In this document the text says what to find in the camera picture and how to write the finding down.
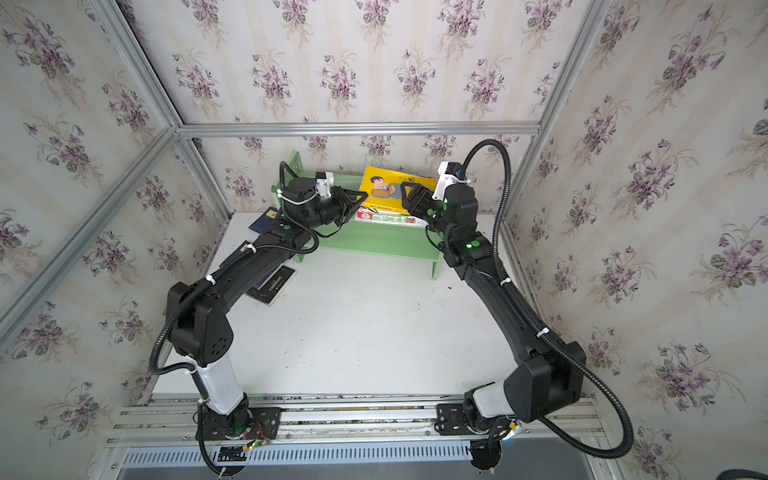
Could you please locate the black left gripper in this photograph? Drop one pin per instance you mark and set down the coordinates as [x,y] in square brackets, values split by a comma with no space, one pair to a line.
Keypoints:
[344,205]

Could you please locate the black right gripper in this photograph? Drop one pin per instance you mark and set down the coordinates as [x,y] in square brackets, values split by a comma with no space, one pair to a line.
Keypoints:
[421,200]

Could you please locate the green red nature book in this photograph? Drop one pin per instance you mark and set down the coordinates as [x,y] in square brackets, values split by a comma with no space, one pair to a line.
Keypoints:
[388,218]

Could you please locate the yellow book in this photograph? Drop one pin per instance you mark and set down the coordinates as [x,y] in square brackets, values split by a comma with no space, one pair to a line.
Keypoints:
[384,189]

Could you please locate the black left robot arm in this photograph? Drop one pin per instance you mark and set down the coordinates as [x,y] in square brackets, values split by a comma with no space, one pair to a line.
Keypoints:
[197,335]

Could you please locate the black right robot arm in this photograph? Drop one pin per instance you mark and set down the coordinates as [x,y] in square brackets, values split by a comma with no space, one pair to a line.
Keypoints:
[543,381]

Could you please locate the green wooden bookshelf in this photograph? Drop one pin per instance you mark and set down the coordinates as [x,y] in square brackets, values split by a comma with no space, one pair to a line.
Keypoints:
[392,240]

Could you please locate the black book under blue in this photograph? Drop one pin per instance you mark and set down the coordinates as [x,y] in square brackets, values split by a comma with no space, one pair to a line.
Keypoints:
[267,289]

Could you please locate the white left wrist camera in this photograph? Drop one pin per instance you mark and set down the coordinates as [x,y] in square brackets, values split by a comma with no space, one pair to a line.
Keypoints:
[324,181]

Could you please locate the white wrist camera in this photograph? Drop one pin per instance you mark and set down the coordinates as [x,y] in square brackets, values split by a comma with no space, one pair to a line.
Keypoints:
[449,173]
[324,181]

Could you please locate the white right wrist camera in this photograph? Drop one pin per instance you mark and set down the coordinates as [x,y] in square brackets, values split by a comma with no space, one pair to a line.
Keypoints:
[449,173]

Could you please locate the aluminium frame top bar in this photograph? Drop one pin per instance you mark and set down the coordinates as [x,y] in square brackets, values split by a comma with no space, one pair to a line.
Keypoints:
[338,129]

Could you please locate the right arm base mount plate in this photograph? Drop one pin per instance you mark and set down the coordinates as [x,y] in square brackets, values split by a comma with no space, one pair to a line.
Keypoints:
[451,420]

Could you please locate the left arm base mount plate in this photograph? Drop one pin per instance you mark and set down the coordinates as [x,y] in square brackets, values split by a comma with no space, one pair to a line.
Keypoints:
[262,424]

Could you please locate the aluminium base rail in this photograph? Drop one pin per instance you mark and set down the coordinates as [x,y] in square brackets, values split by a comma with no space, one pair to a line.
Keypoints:
[172,421]

